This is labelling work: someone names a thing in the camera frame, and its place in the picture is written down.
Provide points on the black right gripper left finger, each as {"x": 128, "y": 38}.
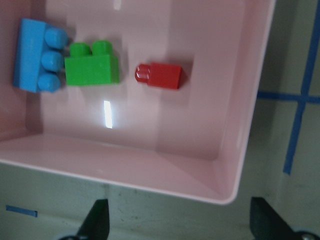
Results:
{"x": 96, "y": 225}

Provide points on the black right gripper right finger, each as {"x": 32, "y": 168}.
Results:
{"x": 266, "y": 224}

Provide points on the green toy block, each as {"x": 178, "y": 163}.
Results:
{"x": 90, "y": 65}

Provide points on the red toy block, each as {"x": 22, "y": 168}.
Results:
{"x": 160, "y": 75}

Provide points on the blue toy block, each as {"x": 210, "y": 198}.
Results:
{"x": 39, "y": 56}

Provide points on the pink plastic box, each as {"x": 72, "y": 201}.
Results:
{"x": 190, "y": 142}

